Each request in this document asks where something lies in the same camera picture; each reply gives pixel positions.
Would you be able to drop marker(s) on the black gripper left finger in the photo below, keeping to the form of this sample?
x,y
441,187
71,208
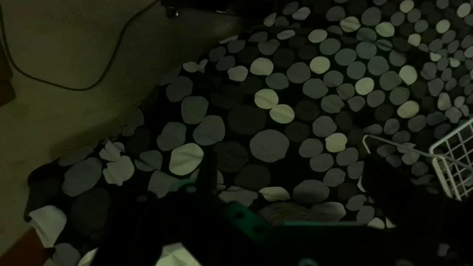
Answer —
x,y
148,231

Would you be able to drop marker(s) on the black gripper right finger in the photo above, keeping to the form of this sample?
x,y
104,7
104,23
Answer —
x,y
408,217

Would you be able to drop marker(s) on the black pebble pattern bedspread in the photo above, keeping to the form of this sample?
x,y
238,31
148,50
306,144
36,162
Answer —
x,y
296,113

